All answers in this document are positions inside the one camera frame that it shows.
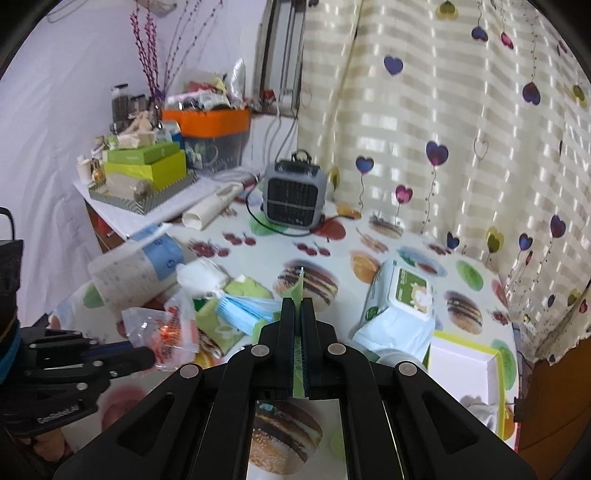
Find white box with green rim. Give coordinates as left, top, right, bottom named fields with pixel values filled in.
left=427, top=330, right=514, bottom=439

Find window frame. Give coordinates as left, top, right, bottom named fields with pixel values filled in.
left=254, top=0, right=305, bottom=121

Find glass jar with black lid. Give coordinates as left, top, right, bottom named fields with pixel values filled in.
left=111, top=83, right=132, bottom=125

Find grey portable heater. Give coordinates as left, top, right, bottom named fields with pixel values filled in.
left=262, top=150, right=326, bottom=234

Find food print tablecloth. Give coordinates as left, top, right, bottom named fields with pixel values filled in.
left=46, top=198, right=520, bottom=480

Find dark printed box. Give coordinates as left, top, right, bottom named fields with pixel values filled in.
left=182, top=131, right=250, bottom=172

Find white rolled paper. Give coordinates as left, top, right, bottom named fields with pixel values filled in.
left=182, top=182, right=257, bottom=230

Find orange snack packet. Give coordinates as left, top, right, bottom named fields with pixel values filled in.
left=121, top=291, right=201, bottom=372

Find purple decorative twigs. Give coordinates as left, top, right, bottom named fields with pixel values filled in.
left=129, top=0, right=222, bottom=100

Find green printed packet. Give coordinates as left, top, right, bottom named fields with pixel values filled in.
left=196, top=300, right=250, bottom=358
left=224, top=274, right=275, bottom=301

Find lime green box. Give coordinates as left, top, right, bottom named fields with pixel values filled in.
left=104, top=150, right=188, bottom=192

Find brown wooden cabinet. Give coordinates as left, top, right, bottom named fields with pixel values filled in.
left=515, top=323, right=591, bottom=464

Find orange box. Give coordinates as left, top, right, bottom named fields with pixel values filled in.
left=161, top=107, right=252, bottom=138

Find white printed tissue pack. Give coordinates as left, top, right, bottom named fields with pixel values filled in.
left=88, top=226, right=188, bottom=312

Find wet wipes pack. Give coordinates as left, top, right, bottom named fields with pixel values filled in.
left=352, top=259, right=437, bottom=358

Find dark green box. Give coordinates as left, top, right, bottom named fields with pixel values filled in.
left=102, top=141, right=181, bottom=166

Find black heater power cable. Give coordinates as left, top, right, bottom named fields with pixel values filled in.
left=245, top=182, right=324, bottom=238

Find blue face masks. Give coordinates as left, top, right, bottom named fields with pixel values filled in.
left=215, top=295, right=282, bottom=335

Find striped tray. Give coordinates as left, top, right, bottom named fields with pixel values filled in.
left=88, top=171, right=199, bottom=215

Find person's left hand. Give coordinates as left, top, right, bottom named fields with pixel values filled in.
left=36, top=427, right=68, bottom=462

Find pile of assorted packets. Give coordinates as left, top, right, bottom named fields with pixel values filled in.
left=164, top=58, right=252, bottom=112

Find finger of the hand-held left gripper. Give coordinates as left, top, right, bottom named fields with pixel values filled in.
left=28, top=346, right=155, bottom=393
left=21, top=327, right=132, bottom=356

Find heart print striped curtain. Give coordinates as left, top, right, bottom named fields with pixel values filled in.
left=298, top=0, right=591, bottom=365

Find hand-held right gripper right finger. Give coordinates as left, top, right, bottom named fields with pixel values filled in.
left=300, top=298, right=539, bottom=480

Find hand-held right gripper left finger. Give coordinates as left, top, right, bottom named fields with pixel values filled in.
left=52, top=298, right=296, bottom=480

